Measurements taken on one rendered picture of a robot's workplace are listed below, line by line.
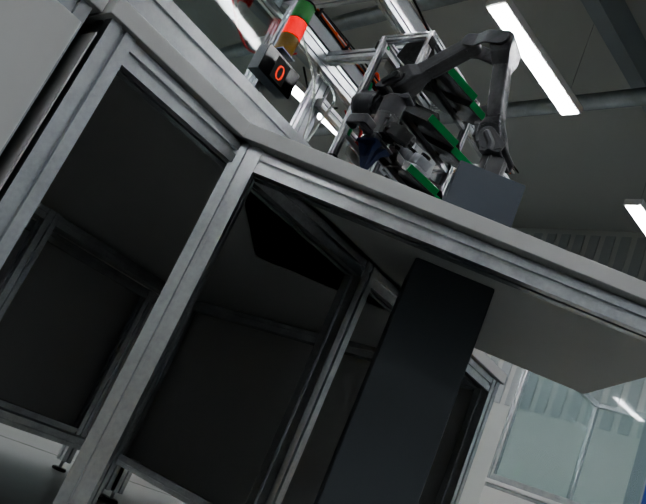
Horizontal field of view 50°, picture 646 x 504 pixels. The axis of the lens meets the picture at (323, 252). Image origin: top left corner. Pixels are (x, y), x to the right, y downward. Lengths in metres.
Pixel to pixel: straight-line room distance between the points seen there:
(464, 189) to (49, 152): 0.79
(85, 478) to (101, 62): 0.59
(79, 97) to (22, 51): 0.09
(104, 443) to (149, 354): 0.14
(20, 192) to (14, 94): 0.12
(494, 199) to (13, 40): 0.90
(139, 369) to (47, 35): 0.49
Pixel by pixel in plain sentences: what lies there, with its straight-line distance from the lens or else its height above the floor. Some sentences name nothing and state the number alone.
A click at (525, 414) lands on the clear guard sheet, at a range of 5.73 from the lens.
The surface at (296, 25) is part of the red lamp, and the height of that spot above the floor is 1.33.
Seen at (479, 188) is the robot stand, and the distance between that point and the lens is 1.43.
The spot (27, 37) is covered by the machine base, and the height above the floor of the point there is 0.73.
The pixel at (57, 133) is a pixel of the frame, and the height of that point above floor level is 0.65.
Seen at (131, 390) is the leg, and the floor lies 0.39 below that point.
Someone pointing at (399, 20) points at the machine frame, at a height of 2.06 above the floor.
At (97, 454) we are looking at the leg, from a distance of 1.11.
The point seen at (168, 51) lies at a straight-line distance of 1.09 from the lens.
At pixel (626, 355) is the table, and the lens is 1.49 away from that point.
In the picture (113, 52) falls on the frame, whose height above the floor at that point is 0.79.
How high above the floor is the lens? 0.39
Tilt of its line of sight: 17 degrees up
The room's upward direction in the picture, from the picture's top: 24 degrees clockwise
